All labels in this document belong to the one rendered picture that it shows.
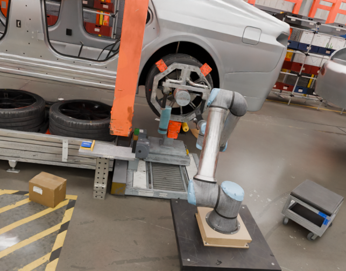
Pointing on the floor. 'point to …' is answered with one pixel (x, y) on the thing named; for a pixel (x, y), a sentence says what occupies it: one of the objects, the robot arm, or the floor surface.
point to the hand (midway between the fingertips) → (195, 118)
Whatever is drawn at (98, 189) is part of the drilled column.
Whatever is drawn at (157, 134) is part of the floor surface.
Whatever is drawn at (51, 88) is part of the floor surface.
